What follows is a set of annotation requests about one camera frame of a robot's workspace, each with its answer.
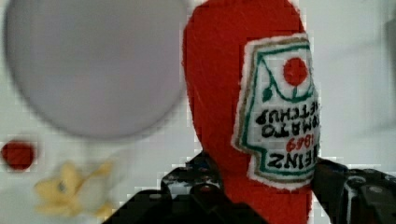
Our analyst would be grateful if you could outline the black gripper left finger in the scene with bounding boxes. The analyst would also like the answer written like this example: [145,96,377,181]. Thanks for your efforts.
[103,153,268,224]

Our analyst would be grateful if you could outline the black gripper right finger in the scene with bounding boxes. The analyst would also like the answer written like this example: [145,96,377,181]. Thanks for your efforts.
[312,158,396,224]

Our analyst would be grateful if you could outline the red plush ketchup bottle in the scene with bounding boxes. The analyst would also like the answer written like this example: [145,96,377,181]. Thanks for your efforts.
[183,0,320,224]

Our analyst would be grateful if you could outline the lavender round plate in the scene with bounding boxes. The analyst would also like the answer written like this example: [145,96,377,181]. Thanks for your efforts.
[4,0,190,139]

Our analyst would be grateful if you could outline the red plush strawberry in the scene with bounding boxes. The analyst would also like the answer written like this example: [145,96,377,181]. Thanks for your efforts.
[1,141,35,171]

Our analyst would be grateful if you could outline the yellow plush banana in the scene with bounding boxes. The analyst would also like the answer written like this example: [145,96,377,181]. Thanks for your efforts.
[34,161,113,220]

